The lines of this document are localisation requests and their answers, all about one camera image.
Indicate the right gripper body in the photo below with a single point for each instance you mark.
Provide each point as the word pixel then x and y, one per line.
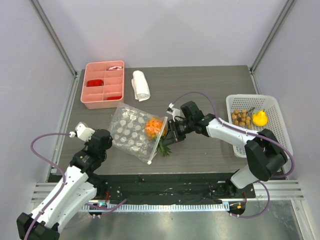
pixel 171 131

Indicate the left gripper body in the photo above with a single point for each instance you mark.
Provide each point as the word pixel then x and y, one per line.
pixel 109 143

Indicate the orange fake pineapple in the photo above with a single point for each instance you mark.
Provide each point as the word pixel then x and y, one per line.
pixel 156 130

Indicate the polka dot zip top bag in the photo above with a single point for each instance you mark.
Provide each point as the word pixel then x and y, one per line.
pixel 127 129

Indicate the fake longan bunch with stem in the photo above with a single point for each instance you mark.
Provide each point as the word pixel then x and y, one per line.
pixel 243 118

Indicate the yellow fake pear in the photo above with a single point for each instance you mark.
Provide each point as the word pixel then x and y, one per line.
pixel 260 118

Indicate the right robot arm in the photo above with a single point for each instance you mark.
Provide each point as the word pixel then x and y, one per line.
pixel 264 154

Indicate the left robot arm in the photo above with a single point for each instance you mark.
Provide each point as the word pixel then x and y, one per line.
pixel 78 185

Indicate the red item front compartment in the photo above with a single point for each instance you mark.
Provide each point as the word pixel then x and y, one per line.
pixel 113 98

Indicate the pink compartment tray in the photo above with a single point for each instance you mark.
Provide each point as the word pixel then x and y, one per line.
pixel 114 85

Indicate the rolled white towel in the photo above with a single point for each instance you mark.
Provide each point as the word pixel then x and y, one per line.
pixel 140 86

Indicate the red white item in tray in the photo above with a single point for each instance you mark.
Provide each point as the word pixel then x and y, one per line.
pixel 115 68

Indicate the white perforated basket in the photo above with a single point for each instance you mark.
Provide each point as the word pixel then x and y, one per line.
pixel 267 103

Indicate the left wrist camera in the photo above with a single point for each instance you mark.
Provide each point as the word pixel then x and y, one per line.
pixel 83 132

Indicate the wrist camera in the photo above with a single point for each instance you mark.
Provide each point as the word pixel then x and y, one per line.
pixel 83 132
pixel 174 112

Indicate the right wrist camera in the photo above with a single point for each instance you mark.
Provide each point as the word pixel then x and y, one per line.
pixel 174 112

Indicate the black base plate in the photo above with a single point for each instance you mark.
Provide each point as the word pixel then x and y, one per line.
pixel 170 189

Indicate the aluminium rail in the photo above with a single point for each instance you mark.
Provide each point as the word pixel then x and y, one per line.
pixel 274 190

